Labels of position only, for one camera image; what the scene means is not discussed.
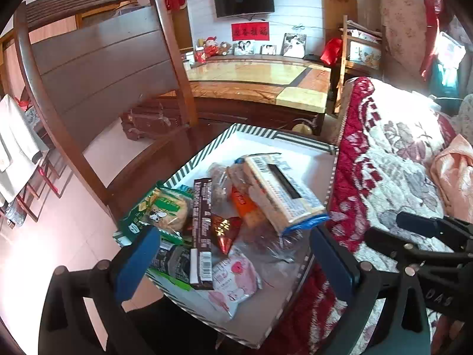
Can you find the gold round ornament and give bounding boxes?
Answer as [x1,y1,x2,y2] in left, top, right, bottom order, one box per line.
[291,120,315,136]

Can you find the peach quilt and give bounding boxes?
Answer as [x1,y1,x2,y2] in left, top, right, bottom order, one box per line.
[430,133,473,223]

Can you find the clear bag of nuts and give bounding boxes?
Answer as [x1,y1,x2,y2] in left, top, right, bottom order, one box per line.
[208,163,238,212]

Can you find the green cracker packet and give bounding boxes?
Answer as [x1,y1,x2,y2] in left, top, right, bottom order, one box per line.
[118,181,195,245]

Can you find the brown chocolate bar box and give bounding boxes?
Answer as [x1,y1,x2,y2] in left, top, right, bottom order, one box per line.
[190,177,215,291]

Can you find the wide photo frame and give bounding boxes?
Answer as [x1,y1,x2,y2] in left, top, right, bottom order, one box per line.
[234,40,256,56]

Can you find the light wooden shelf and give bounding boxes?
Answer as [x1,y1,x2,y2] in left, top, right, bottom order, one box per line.
[334,15,383,116]

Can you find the wooden coffee table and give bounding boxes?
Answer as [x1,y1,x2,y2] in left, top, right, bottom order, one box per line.
[159,53,334,127]

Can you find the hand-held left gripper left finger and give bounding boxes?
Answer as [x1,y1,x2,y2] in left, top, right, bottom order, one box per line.
[39,225,162,355]

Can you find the tall photo frame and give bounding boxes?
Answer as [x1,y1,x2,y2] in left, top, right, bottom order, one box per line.
[282,33,307,58]

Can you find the small floral print fabric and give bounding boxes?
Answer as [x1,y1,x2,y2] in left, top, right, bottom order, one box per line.
[380,0,445,94]

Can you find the wooden chair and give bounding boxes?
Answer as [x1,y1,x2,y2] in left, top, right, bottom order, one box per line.
[13,0,201,223]

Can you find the red plastic bag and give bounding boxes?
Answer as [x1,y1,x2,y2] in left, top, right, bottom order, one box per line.
[320,38,344,66]

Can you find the red snack packet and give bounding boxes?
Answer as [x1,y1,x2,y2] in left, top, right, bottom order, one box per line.
[210,214,243,256]

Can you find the striped cardboard box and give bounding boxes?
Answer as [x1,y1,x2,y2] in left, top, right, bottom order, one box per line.
[113,123,339,349]

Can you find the white garment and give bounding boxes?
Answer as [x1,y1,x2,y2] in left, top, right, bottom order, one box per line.
[0,94,49,205]

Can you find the red plush doll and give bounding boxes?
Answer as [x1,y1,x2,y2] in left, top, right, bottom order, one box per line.
[203,36,220,57]

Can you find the yellow blue cracker packet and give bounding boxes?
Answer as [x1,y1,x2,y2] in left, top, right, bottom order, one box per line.
[227,153,330,236]

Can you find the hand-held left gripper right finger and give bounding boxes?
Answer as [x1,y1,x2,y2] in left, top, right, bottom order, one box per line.
[310,226,431,355]

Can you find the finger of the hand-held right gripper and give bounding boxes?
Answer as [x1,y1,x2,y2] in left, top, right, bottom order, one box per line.
[397,212,473,243]
[365,228,463,267]

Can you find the orange snack packet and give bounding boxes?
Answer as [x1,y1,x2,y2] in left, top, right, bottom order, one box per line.
[231,186,267,229]

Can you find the brown leather bag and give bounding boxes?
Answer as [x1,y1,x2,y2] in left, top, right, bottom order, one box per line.
[120,104,193,142]

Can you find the white strawberry snack packet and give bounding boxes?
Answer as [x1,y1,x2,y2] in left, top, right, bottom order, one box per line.
[206,246,263,321]

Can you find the floral fleece blanket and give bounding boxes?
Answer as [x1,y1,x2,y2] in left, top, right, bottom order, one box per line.
[280,77,473,355]

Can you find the red banner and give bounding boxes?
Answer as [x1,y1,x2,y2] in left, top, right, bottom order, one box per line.
[231,22,270,41]

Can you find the black green snack packet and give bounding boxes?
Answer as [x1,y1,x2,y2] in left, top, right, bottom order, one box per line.
[147,240,193,290]

